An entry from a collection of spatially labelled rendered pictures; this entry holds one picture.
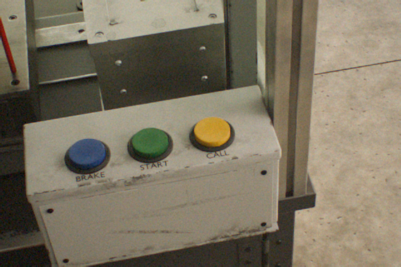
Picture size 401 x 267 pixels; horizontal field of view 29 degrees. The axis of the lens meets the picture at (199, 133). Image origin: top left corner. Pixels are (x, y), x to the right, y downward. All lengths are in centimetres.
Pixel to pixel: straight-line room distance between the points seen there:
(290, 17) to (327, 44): 159
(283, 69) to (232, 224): 21
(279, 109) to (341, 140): 122
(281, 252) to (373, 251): 78
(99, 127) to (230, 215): 19
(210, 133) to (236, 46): 14
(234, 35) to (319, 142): 118
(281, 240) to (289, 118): 25
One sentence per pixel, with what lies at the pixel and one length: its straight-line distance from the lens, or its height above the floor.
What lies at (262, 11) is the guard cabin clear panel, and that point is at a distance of 97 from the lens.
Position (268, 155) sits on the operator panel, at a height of 89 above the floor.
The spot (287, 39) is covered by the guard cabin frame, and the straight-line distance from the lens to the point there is 82.
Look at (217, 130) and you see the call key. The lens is 87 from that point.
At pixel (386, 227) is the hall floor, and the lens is 194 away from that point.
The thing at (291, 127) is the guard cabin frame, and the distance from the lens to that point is 93.
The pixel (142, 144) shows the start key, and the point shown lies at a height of 91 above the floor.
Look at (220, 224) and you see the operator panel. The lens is 94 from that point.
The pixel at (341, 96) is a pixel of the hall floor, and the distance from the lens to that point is 223.
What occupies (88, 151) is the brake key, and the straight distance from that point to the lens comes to 87.
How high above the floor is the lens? 154
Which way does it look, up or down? 46 degrees down
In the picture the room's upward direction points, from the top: 5 degrees counter-clockwise
